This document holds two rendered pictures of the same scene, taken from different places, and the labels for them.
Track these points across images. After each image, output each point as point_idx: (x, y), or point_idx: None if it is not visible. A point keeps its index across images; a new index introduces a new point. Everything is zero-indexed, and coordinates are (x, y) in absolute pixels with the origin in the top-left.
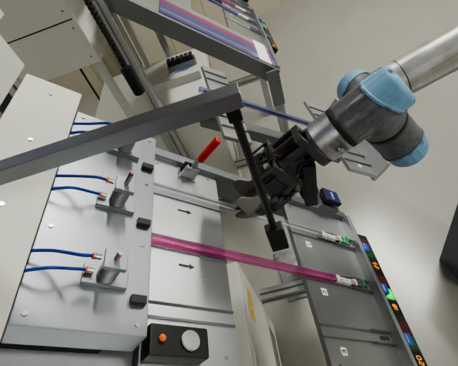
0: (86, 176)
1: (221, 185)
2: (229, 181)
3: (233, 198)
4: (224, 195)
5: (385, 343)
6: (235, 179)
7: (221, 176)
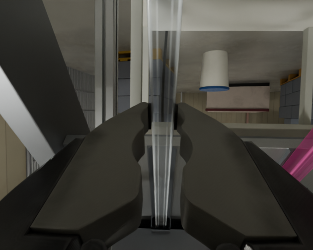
0: None
1: (58, 112)
2: (43, 120)
3: (48, 36)
4: (61, 68)
5: None
6: (24, 115)
7: (52, 149)
